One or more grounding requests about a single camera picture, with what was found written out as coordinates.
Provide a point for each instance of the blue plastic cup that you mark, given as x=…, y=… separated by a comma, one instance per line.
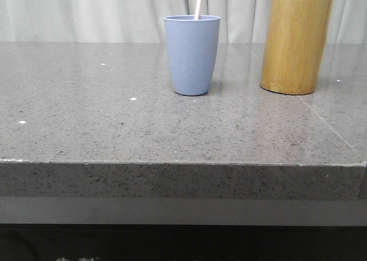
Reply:
x=191, y=47

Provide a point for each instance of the pink chopstick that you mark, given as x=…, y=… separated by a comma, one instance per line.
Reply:
x=197, y=9

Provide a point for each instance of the bamboo cylinder holder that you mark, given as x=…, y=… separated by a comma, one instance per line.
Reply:
x=295, y=40

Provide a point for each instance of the white curtain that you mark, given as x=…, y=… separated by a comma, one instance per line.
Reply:
x=141, y=21

